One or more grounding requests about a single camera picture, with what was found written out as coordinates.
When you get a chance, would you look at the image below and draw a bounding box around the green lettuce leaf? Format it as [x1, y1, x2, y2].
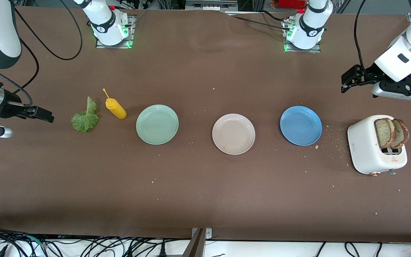
[71, 96, 100, 133]

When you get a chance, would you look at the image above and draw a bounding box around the brown bread slice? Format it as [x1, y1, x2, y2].
[374, 118, 397, 149]
[391, 119, 410, 150]

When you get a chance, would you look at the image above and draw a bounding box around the yellow mustard squeeze bottle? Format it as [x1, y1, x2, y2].
[102, 89, 127, 120]

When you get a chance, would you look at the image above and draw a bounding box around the blue plate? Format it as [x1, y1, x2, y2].
[280, 106, 323, 146]

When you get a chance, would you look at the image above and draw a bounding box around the mint green plate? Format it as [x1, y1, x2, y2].
[136, 105, 179, 145]

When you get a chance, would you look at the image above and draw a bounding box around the beige plate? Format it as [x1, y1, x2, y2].
[212, 114, 256, 155]

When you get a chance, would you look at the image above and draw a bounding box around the white toaster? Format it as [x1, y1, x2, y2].
[347, 115, 408, 176]

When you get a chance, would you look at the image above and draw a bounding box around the red box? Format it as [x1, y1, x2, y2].
[277, 0, 308, 9]

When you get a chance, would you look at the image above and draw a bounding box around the grey metal bar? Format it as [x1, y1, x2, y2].
[181, 228, 206, 257]

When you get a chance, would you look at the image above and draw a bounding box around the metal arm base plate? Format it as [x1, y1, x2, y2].
[95, 14, 136, 49]
[282, 20, 322, 53]

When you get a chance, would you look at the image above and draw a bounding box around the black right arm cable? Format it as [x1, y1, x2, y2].
[0, 0, 83, 107]

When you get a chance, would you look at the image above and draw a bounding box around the black base cable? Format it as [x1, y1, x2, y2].
[259, 10, 289, 22]
[231, 15, 291, 32]

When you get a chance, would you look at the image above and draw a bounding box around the teal floor cable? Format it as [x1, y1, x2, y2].
[13, 234, 49, 249]

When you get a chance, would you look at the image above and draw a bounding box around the grey aluminium frame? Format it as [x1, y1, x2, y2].
[185, 0, 239, 11]

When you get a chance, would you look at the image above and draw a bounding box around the small metal bracket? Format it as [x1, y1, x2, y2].
[191, 227, 212, 240]

